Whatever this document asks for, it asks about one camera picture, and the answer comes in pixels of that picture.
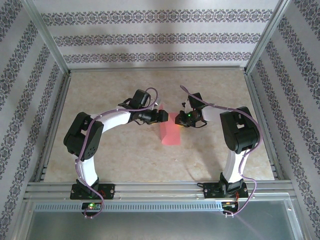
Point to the pink paper sheet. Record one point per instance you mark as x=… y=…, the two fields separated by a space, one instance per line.
x=171 y=135

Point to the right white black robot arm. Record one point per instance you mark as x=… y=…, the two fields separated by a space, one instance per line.
x=233 y=165

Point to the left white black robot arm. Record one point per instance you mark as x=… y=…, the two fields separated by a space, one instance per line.
x=86 y=170

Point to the grey metal sheet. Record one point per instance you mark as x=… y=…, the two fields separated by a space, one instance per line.
x=160 y=225

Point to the circuit board with yellow light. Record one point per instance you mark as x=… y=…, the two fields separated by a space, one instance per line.
x=230 y=205

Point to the circuit board with green light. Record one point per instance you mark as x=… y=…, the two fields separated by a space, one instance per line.
x=91 y=206

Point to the aluminium table edge rail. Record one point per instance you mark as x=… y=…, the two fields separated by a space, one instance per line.
x=263 y=125
x=53 y=125
x=155 y=68

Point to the aluminium mounting rail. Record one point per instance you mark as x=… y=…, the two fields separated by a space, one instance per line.
x=155 y=190

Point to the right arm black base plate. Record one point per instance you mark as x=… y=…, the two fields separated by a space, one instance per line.
x=210 y=191

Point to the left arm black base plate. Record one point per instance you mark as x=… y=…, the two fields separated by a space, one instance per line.
x=107 y=191

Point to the aluminium frame post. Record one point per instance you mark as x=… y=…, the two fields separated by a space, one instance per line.
x=47 y=37
x=266 y=37

